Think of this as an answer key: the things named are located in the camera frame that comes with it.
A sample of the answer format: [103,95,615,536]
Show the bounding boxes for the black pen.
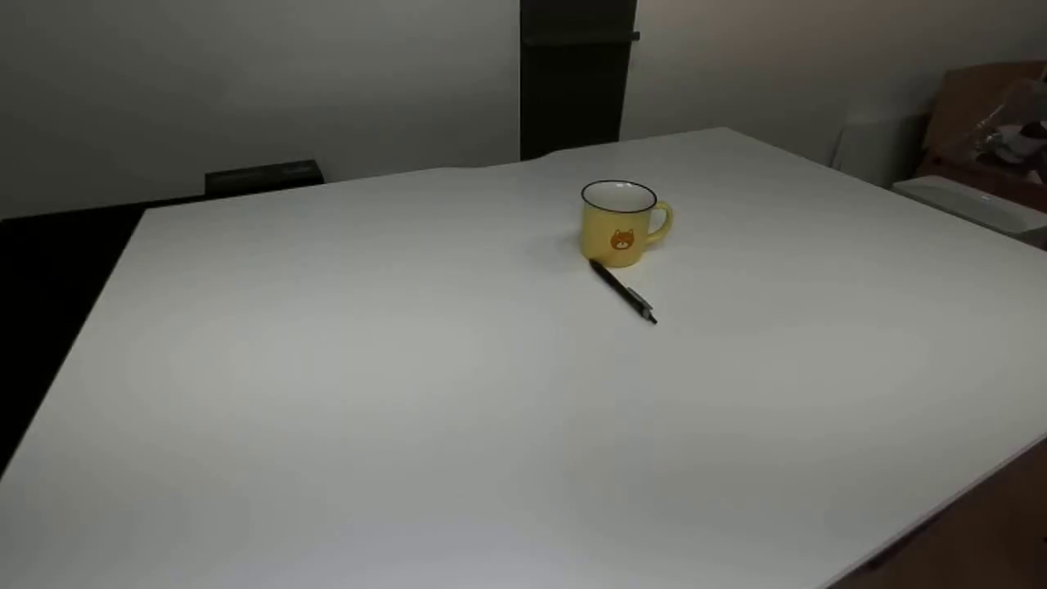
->
[585,254,660,328]

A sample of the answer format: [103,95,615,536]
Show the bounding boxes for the yellow enamel mug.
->
[577,176,677,270]

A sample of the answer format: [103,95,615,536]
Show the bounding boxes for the black low box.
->
[203,156,327,198]

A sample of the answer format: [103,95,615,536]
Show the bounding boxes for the white bin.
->
[832,100,932,190]

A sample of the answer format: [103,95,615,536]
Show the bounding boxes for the white flat box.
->
[889,170,1047,251]

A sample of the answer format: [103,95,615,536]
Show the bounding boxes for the brown cardboard box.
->
[918,58,1047,186]

